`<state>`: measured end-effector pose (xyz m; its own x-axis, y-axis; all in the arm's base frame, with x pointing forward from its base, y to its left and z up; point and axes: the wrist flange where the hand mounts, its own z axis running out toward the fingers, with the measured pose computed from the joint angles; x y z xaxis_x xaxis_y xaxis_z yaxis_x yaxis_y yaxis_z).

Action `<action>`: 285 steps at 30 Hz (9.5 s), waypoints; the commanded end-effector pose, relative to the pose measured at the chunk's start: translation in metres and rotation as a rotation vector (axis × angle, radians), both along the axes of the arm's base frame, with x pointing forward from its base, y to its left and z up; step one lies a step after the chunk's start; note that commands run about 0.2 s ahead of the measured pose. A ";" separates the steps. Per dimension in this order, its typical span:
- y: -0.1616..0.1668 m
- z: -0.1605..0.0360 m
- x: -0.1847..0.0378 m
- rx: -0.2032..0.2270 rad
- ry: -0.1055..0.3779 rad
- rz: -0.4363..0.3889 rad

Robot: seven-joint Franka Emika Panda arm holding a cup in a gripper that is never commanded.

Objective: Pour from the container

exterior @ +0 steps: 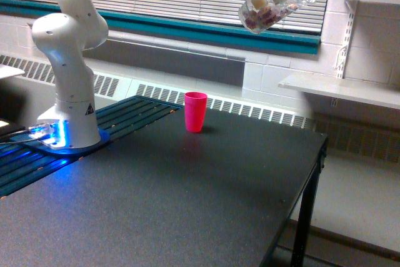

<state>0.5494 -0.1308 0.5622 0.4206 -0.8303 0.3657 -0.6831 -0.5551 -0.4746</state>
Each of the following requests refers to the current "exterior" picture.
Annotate black cables at base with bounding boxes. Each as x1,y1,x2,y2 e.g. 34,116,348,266
0,124,51,148

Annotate baseboard radiator heater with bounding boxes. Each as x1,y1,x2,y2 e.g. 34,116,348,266
0,54,400,163

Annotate black table leg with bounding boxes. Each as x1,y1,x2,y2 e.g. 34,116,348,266
290,138,328,267

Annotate pink plastic cup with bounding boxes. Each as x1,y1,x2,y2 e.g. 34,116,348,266
184,92,208,133

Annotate white shelf bracket rail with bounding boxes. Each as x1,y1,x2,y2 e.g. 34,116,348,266
335,0,358,79

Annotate white object at left edge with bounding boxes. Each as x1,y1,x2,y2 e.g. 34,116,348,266
0,64,25,79

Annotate blue slotted mounting plate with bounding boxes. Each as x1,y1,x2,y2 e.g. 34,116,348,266
1,96,182,196

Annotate white lower wall shelf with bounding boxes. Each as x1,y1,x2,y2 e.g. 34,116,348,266
278,73,399,109

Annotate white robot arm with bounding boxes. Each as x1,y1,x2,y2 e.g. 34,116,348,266
29,0,109,152

